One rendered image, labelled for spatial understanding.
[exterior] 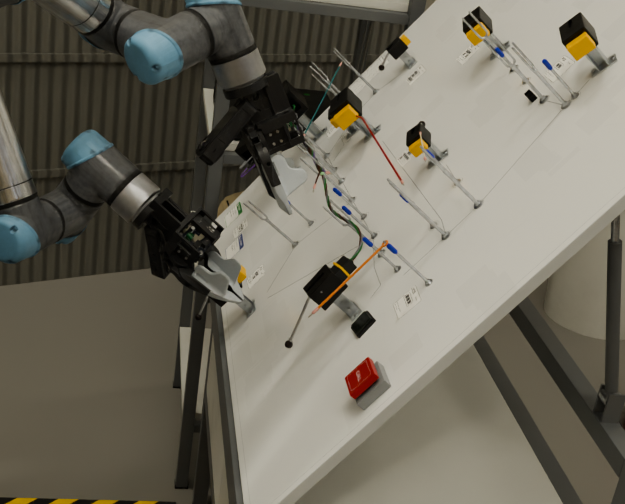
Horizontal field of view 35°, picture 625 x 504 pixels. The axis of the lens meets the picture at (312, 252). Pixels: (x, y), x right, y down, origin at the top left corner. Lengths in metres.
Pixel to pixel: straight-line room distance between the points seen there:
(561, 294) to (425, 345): 2.96
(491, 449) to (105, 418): 1.65
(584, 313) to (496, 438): 2.41
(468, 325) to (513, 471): 0.56
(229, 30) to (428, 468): 0.87
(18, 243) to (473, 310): 0.67
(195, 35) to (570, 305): 3.15
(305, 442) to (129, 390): 1.95
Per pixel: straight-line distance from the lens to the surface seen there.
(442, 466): 1.89
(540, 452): 2.01
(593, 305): 4.35
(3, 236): 1.54
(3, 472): 3.09
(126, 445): 3.20
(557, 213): 1.47
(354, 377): 1.49
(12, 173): 1.54
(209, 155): 1.52
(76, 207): 1.63
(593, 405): 1.80
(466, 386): 2.16
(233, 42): 1.49
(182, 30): 1.45
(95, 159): 1.59
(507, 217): 1.55
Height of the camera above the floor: 1.85
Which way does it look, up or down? 23 degrees down
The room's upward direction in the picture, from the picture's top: 9 degrees clockwise
